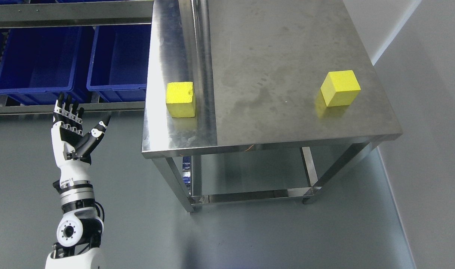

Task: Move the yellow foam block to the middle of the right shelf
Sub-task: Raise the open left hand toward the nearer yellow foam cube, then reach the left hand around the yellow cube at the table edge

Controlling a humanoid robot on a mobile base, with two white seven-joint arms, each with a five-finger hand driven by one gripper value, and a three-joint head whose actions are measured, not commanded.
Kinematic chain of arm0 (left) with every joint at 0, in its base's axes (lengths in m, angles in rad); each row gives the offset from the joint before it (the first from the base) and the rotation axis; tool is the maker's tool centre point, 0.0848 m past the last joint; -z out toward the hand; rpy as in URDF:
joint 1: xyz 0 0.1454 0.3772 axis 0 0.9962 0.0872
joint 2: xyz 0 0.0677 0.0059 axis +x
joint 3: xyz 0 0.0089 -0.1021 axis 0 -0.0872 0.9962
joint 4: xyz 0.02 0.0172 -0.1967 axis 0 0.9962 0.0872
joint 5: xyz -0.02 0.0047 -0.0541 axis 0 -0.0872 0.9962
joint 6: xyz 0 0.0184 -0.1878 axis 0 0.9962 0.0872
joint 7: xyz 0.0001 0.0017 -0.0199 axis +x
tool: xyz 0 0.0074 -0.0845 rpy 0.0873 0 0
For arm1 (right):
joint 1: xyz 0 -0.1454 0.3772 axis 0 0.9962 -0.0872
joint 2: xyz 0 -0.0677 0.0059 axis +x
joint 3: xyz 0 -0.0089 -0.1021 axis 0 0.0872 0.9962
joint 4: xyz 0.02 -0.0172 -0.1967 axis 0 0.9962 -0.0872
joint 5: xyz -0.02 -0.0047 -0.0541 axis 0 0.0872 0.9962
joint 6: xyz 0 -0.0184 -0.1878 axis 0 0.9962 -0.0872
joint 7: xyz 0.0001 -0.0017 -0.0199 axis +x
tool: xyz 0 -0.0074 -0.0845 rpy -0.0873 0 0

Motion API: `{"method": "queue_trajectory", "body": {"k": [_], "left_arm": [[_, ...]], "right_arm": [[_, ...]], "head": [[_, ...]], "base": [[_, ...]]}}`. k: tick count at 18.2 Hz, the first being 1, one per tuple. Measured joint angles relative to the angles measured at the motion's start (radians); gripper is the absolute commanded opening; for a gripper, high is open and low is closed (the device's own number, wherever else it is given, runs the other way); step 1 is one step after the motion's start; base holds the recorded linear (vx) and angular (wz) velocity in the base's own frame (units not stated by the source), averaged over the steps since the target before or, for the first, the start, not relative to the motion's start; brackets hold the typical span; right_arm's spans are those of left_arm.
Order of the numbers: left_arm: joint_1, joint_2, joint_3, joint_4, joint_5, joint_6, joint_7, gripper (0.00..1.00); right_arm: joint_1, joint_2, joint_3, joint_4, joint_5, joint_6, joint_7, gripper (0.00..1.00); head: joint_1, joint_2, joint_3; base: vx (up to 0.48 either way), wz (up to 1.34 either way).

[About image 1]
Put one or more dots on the stainless steel table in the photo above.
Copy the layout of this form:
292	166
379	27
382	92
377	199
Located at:
257	68

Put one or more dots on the metal shelf rack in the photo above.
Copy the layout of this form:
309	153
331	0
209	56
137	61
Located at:
75	14

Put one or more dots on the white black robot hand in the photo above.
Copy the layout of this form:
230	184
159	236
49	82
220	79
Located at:
65	114

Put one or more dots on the yellow foam block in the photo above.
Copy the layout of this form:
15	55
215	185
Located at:
181	99
340	88

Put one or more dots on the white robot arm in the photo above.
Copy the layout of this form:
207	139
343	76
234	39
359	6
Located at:
80	230

